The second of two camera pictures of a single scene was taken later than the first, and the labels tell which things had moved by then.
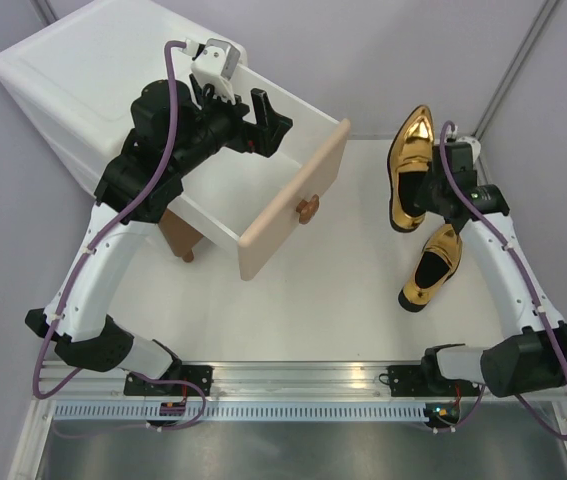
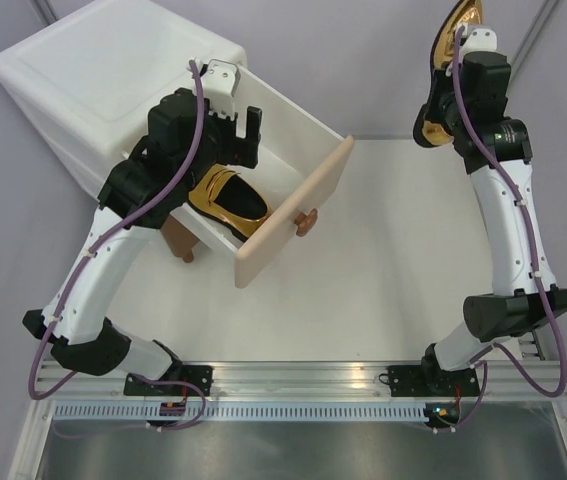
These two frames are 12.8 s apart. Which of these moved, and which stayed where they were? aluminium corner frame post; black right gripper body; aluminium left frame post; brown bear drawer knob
Moved: black right gripper body; brown bear drawer knob
Stayed: aluminium corner frame post; aluminium left frame post
